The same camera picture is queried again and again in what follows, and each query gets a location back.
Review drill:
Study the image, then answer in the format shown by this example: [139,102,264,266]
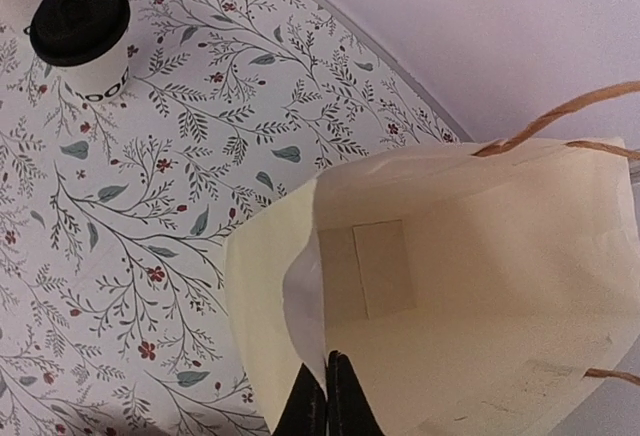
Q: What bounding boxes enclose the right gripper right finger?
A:
[326,351,383,436]

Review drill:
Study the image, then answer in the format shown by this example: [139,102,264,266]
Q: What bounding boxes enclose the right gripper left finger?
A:
[272,364,326,436]

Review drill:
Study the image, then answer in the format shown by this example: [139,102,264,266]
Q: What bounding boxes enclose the beige paper takeout bag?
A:
[224,80,640,436]

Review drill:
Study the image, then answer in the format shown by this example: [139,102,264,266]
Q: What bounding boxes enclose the white paper coffee cup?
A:
[58,38,129,103]

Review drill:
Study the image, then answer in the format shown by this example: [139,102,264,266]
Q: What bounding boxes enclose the black plastic cup lid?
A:
[29,0,131,67]

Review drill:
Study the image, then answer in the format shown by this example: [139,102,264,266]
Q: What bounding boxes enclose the floral patterned table mat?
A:
[1,0,463,435]

